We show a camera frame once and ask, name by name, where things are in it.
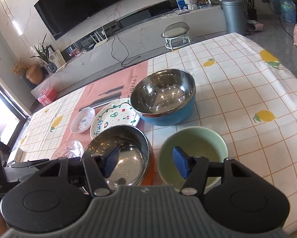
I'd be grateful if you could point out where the green ceramic bowl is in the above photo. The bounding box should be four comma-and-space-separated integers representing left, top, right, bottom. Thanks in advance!
158, 126, 228, 191

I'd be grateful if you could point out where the orange steel bowl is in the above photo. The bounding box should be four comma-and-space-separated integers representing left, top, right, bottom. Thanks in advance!
83, 125, 154, 190

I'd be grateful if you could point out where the small white sticker plate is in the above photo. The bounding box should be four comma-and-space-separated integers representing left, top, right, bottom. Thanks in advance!
71, 107, 95, 134

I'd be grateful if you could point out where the white fruity ceramic plate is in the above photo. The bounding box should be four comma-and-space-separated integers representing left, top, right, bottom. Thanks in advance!
90, 98, 140, 139

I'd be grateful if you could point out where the blue steel bowl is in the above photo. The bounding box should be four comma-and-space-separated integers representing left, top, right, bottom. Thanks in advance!
130, 69, 196, 126

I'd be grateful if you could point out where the clear glass plate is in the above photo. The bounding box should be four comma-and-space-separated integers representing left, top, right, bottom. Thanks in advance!
51, 140, 84, 160

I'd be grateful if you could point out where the red tissue box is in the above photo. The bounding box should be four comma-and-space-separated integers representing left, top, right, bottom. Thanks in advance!
38, 88, 57, 106

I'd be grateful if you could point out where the checked lemon tablecloth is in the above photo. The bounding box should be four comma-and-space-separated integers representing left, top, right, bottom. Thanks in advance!
19, 33, 297, 233

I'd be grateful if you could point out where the brown round vase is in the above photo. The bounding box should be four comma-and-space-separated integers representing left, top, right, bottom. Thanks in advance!
25, 64, 44, 85

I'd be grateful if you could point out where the white wifi router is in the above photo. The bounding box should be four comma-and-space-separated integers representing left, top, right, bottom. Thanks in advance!
90, 26, 108, 48

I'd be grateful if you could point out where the green potted aloe plant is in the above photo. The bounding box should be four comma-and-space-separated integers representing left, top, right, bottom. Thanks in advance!
31, 35, 57, 74

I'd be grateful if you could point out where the white rolling stool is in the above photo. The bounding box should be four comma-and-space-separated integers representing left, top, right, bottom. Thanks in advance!
161, 22, 191, 51

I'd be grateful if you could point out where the white marble tv cabinet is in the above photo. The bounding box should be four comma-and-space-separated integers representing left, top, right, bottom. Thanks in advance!
31, 5, 227, 97

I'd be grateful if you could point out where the grey round trash bin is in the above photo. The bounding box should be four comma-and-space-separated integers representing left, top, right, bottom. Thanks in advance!
220, 0, 247, 35

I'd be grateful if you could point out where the blue water bottle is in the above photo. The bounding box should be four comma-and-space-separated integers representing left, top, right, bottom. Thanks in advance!
280, 0, 296, 25

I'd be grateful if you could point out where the black power cable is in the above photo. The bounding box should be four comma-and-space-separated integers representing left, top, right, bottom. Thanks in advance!
110, 32, 141, 68

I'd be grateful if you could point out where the black wall television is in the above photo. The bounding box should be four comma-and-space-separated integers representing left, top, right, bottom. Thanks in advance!
34, 0, 122, 40

